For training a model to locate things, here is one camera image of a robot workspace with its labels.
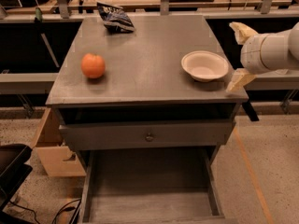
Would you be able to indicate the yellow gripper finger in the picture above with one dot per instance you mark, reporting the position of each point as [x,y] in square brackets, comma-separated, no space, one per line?
[240,78]
[243,33]

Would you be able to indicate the grey wooden drawer cabinet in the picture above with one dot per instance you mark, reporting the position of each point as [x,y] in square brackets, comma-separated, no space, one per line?
[144,80]

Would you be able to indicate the round metal drawer knob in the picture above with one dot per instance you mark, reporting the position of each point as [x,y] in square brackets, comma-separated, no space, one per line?
[149,137]

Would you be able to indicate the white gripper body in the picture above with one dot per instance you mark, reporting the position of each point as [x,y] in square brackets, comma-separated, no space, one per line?
[251,54]

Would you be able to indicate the light wooden box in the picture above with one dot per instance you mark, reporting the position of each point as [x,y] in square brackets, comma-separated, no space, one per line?
[55,156]

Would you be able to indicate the grey middle drawer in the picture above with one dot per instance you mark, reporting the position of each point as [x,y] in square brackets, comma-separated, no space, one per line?
[120,135]

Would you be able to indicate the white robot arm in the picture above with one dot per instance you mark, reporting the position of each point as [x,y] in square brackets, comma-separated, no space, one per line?
[263,53]

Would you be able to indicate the orange fruit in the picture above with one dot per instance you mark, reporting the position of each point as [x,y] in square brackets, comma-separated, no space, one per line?
[93,66]

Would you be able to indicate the blue chip bag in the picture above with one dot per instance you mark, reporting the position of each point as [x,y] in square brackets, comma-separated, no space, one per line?
[115,19]

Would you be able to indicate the white paper bowl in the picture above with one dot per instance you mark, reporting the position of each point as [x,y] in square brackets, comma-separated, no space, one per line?
[204,66]

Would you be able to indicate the black bin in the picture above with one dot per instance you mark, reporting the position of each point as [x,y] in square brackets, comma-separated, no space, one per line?
[13,170]

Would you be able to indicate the long grey metal rail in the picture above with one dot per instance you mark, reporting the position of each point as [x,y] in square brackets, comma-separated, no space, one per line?
[27,83]

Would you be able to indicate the grey open bottom drawer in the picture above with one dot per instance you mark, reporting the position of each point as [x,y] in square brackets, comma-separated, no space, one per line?
[172,185]

